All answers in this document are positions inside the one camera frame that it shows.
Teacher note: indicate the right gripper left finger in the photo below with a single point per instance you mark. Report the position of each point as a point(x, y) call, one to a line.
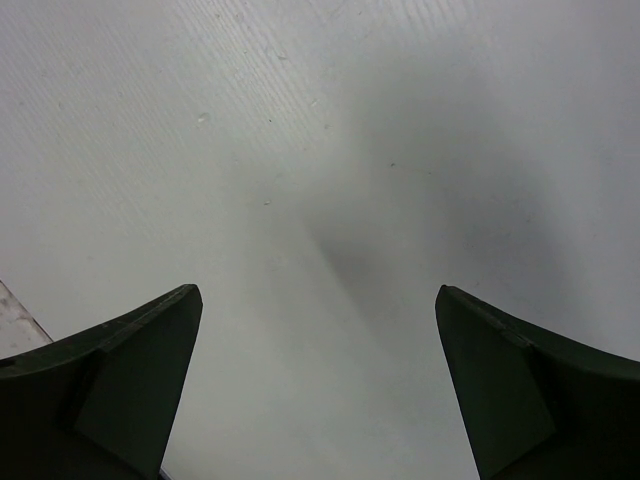
point(100, 404)

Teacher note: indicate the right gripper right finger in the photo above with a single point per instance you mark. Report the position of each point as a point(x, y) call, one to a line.
point(536, 404)

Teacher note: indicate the white foam board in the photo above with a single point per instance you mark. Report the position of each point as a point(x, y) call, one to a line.
point(19, 331)

